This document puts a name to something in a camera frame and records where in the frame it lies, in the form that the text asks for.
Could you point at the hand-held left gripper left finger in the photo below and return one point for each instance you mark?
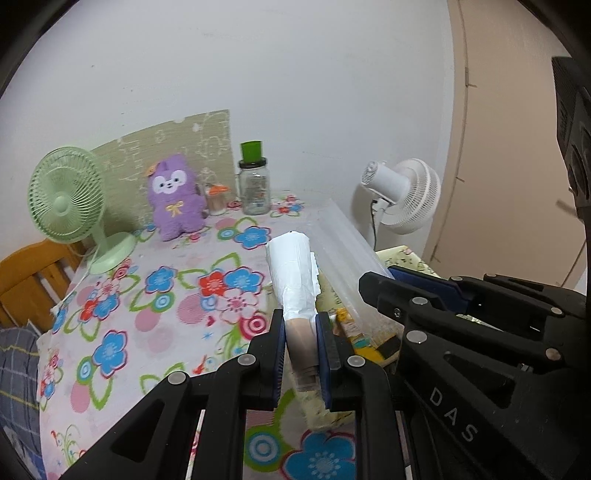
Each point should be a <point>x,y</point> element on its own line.
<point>278,364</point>

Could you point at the grey plaid pillow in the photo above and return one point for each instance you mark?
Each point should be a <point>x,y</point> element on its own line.
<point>16,383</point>

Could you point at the glass jar green lid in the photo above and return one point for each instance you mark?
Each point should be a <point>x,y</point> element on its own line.
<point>254,189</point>

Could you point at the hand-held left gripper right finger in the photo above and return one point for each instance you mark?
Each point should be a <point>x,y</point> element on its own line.
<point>323,364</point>

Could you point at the green patterned board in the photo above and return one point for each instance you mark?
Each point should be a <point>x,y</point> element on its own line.
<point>138,143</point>

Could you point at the wooden bed headboard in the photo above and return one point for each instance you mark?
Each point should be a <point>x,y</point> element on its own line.
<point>27,277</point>

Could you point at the white sock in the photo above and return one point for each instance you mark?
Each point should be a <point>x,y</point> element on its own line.
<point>293,272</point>

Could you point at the yellow cartoon storage box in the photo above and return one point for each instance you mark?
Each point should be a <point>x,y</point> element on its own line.
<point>406,258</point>

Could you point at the beige door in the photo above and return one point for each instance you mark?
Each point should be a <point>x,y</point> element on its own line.
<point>508,138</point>

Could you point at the green desk fan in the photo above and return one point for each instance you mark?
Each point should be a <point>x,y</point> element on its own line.
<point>64,198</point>

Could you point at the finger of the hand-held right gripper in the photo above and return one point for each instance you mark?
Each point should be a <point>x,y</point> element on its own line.
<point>429,284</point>
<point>485,327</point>

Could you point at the cotton swab jar orange lid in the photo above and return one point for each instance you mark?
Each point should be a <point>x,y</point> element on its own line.
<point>217,201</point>

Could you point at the yellow cartoon tissue pack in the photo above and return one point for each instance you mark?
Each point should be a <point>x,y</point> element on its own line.
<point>364,344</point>

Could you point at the purple plush toy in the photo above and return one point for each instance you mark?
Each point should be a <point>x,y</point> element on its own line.
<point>175,207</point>

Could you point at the clear plastic sheet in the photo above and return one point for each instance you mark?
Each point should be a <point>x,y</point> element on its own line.
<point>351,258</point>

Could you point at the white standing fan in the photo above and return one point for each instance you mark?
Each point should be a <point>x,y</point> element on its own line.
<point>406,194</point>

